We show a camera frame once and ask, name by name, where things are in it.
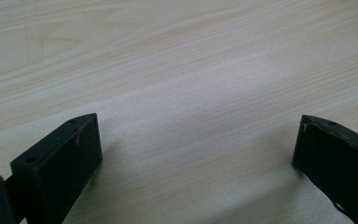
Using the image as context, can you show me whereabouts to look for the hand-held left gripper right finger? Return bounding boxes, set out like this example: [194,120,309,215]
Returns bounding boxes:
[292,114,358,224]

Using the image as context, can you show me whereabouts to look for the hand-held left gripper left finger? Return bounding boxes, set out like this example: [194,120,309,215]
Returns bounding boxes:
[9,112,103,224]

